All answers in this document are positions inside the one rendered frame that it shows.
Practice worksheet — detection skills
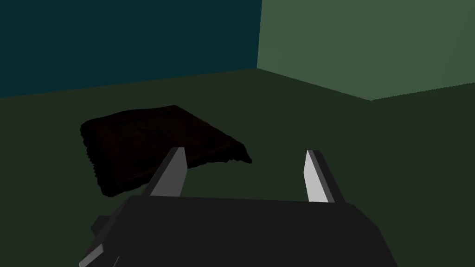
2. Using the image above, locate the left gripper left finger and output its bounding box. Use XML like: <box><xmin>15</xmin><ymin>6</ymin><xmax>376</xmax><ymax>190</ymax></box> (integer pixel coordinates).
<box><xmin>147</xmin><ymin>146</ymin><xmax>187</xmax><ymax>198</ymax></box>

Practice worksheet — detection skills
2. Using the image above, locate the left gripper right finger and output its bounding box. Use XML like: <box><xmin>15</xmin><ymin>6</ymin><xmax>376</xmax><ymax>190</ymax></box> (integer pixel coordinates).
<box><xmin>303</xmin><ymin>150</ymin><xmax>346</xmax><ymax>204</ymax></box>

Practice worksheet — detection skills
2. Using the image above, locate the dark brown rug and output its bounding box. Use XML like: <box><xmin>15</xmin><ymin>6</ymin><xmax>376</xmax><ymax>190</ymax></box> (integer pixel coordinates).
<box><xmin>79</xmin><ymin>105</ymin><xmax>253</xmax><ymax>198</ymax></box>

